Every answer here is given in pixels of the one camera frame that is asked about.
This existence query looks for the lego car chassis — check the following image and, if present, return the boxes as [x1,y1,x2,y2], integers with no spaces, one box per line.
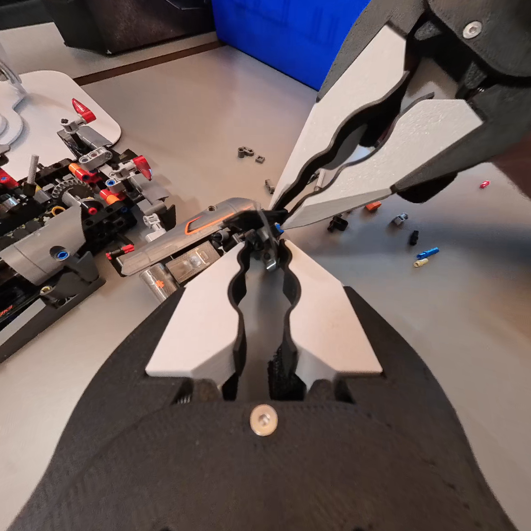
[0,97,177,361]

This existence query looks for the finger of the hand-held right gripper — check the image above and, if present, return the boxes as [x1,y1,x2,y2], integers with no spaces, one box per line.
[286,99,484,231]
[269,23,410,210]

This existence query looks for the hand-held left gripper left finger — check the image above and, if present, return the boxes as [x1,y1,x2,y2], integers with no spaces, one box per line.
[145,243,249,379]

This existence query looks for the white stand base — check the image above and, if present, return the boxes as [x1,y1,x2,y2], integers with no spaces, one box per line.
[0,71,122,179]

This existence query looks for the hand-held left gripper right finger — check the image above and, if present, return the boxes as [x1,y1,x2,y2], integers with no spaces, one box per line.
[279,240,383,382]

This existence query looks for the scattered small lego pieces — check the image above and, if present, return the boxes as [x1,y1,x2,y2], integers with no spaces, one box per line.
[313,168,491,268]

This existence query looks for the grey lego assembly orange stripe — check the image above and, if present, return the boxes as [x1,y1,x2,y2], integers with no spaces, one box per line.
[106,198,291,303]

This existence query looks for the person's right hand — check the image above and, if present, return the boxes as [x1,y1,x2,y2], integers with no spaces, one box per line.
[491,139,531,187]

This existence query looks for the dark lego box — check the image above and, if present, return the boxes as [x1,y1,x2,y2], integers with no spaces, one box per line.
[41,0,214,52]

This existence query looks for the blue plastic bin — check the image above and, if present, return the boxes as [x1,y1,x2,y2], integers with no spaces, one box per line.
[212,0,372,91]

